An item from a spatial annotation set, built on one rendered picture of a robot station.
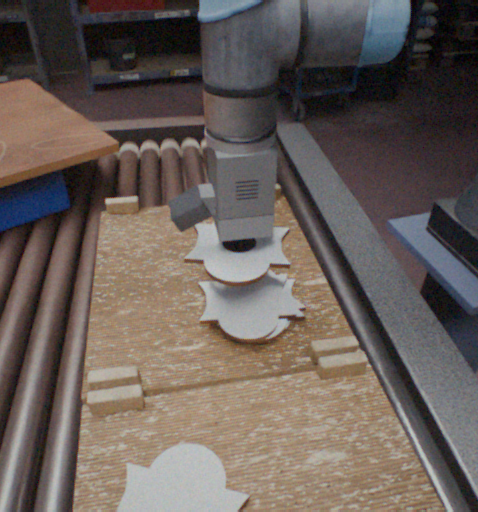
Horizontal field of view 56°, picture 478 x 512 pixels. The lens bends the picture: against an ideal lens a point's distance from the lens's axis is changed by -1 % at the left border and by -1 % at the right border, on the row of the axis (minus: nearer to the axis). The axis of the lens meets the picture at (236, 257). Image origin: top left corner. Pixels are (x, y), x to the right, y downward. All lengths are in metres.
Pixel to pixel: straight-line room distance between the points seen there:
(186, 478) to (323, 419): 0.16
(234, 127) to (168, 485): 0.35
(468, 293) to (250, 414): 0.47
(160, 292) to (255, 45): 0.38
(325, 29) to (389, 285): 0.43
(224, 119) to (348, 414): 0.35
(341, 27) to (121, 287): 0.46
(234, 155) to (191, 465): 0.32
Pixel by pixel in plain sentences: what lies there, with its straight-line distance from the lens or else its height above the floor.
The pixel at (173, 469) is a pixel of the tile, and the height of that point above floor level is 0.94.
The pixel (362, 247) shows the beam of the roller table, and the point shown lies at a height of 0.92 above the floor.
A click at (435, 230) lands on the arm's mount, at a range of 0.96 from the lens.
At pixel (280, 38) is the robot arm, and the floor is 1.30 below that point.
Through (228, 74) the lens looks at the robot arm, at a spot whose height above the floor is 1.27.
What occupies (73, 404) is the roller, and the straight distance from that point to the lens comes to 0.60.
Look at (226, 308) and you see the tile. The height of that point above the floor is 0.96.
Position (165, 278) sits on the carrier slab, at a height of 0.94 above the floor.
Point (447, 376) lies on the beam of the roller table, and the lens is 0.65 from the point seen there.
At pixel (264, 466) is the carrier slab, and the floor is 0.94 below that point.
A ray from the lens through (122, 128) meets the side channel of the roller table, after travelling 1.19.
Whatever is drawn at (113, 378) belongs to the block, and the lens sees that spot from 0.55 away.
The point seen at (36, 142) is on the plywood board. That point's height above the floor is 1.04.
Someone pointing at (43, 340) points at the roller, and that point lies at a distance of 0.68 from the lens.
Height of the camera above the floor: 1.39
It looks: 38 degrees down
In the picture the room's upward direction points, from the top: straight up
